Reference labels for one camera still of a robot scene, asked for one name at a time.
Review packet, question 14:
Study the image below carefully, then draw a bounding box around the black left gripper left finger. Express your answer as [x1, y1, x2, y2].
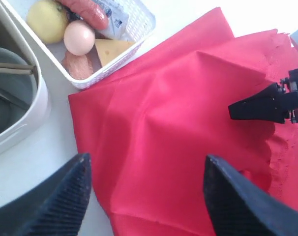
[0, 153, 91, 236]

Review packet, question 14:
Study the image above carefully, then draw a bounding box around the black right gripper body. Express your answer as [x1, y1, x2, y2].
[280, 68, 298, 122]

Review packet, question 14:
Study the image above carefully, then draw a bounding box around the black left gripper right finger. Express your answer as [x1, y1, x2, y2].
[203, 155, 298, 236]

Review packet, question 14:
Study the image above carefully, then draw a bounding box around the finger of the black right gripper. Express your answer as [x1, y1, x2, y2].
[228, 83, 286, 123]

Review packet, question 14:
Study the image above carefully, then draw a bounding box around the red scalloped tablecloth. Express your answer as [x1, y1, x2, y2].
[69, 8, 298, 236]

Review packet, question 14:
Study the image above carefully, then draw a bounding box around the fried chicken nugget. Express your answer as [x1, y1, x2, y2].
[62, 51, 93, 80]

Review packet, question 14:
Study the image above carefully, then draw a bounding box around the wooden chopstick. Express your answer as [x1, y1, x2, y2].
[0, 62, 35, 70]
[0, 68, 33, 75]

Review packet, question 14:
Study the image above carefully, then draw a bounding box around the yellow cheese wedge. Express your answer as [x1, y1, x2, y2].
[95, 39, 135, 67]

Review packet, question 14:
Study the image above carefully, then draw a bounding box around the blue white milk carton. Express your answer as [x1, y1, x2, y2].
[94, 0, 129, 40]

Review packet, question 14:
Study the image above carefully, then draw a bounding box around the brown egg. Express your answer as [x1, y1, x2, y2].
[63, 20, 95, 56]

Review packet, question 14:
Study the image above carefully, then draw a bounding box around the yellow lemon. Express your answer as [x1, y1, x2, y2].
[26, 0, 69, 44]

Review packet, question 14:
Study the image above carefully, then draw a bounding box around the red sausage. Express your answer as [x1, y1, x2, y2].
[59, 0, 109, 30]

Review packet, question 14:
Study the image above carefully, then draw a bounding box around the white ceramic bowl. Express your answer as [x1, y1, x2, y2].
[0, 73, 37, 134]

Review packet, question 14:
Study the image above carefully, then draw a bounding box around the cream plastic bin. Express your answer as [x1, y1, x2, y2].
[0, 0, 51, 154]

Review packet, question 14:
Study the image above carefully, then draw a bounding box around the white perforated plastic basket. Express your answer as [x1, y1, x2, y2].
[0, 0, 156, 89]

